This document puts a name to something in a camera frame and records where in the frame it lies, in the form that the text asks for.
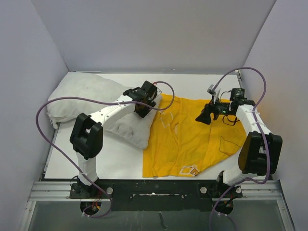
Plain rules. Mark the aluminium frame rail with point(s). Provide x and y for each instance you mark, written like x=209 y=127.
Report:
x=52 y=191

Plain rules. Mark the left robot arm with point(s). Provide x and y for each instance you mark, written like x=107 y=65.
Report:
x=87 y=133

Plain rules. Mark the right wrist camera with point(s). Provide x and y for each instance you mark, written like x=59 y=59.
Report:
x=214 y=92

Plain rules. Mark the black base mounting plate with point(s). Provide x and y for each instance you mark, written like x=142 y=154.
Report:
x=156 y=195

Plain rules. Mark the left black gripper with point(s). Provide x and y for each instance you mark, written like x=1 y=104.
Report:
x=141 y=112

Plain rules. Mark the yellow printed pillowcase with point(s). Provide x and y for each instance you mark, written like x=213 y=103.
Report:
x=182 y=147

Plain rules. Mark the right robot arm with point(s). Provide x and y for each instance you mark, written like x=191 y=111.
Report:
x=260 y=153

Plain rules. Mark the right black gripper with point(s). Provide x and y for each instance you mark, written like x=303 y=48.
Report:
x=205 y=117

